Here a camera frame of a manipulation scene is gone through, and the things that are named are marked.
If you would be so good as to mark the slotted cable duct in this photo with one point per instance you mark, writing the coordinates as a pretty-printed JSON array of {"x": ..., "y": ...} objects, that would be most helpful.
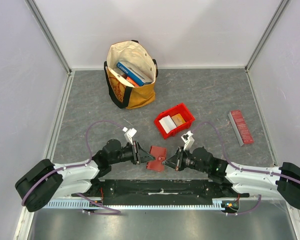
[{"x": 82, "y": 204}]

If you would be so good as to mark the orange book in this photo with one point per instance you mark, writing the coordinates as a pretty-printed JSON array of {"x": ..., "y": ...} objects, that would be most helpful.
[{"x": 132, "y": 82}]

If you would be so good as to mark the red leather card holder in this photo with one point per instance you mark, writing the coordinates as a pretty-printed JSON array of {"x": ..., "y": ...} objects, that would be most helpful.
[{"x": 159, "y": 154}]

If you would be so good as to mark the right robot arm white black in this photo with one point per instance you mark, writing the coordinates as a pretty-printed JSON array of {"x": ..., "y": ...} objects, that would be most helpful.
[{"x": 270, "y": 182}]

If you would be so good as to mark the red plastic bin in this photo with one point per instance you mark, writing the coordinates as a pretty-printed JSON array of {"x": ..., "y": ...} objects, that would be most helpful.
[{"x": 178, "y": 109}]

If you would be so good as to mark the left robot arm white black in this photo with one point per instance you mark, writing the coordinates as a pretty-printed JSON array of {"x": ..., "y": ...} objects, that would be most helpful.
[{"x": 47, "y": 181}]

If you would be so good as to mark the red silver long box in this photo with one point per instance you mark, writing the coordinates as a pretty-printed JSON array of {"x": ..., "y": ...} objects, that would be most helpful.
[{"x": 240, "y": 128}]

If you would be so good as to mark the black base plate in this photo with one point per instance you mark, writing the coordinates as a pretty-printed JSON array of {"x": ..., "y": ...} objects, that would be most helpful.
[{"x": 122, "y": 187}]

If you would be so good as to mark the white card stack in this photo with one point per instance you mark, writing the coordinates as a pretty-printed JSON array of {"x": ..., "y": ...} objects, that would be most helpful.
[{"x": 167, "y": 124}]

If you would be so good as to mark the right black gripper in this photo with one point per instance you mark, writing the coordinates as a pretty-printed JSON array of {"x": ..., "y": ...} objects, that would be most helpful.
[{"x": 178, "y": 159}]

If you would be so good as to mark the orange card stack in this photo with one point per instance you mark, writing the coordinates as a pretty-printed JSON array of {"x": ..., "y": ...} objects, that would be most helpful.
[{"x": 178, "y": 119}]

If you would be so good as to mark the blue book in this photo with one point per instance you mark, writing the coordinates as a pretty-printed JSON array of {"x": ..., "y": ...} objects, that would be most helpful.
[{"x": 132, "y": 71}]

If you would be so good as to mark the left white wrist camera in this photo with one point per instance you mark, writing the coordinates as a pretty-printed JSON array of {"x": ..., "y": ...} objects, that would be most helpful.
[{"x": 129, "y": 134}]

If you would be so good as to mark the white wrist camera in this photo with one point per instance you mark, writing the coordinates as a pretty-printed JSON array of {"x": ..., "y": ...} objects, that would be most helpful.
[
  {"x": 129, "y": 134},
  {"x": 188, "y": 140}
]

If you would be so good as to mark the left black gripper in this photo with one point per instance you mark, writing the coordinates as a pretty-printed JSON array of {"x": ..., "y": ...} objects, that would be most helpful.
[{"x": 139, "y": 155}]

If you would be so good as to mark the yellow canvas tote bag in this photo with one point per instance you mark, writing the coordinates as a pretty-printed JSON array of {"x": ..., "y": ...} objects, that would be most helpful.
[{"x": 123, "y": 94}]

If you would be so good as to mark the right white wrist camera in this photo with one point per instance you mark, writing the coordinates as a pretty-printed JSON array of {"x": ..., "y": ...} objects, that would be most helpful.
[{"x": 188, "y": 140}]

